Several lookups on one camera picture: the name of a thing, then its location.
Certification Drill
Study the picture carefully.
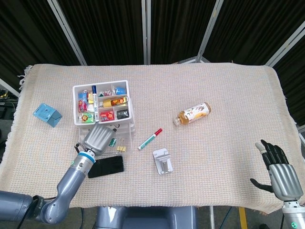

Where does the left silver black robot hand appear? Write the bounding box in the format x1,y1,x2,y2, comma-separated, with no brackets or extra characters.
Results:
75,124,117,157

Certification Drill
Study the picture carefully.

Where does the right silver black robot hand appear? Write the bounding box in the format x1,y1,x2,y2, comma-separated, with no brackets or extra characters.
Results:
249,139,301,200

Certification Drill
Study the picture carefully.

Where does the clear plastic drawer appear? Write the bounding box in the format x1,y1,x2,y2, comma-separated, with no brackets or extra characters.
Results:
77,124,133,157

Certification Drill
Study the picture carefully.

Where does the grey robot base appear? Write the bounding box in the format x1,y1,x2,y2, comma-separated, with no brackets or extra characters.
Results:
95,206,197,229

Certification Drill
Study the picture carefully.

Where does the white plastic drawer cabinet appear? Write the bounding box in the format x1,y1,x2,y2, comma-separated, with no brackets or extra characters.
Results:
72,80,137,144

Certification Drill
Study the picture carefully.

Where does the blue paper box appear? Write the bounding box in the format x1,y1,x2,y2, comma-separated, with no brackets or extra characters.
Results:
32,103,63,128

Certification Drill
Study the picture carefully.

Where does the green lion snack packet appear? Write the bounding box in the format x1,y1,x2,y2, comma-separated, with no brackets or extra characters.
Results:
80,113,95,124

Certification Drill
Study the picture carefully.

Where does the gold binder clip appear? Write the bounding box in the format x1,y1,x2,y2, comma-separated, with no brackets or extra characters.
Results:
116,139,127,154

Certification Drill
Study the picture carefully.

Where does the red snack packet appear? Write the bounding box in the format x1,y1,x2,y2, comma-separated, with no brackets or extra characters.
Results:
100,111,115,122

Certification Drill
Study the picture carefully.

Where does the black smartphone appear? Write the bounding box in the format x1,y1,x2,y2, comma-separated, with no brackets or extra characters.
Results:
87,155,125,179

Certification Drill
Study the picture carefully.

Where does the pink red candy packet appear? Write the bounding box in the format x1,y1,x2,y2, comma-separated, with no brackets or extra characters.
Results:
78,100,89,113

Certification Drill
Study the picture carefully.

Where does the blue-capped white marker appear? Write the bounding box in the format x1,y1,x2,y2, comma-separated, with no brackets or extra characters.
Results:
91,85,100,123

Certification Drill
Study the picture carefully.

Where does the red-capped green marker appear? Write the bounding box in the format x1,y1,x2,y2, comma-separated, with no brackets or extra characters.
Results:
138,128,163,151

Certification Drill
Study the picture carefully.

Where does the white folding phone stand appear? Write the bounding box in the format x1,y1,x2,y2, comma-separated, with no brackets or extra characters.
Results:
152,147,174,176

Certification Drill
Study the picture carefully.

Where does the beige woven tablecloth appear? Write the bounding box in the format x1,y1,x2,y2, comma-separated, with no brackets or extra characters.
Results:
0,62,301,214

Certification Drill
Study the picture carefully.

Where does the amber tea bottle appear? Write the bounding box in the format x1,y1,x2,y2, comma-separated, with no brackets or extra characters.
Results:
173,102,212,126

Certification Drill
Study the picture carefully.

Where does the black folding screen white frame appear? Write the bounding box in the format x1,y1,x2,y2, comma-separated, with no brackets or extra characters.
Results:
0,0,305,134

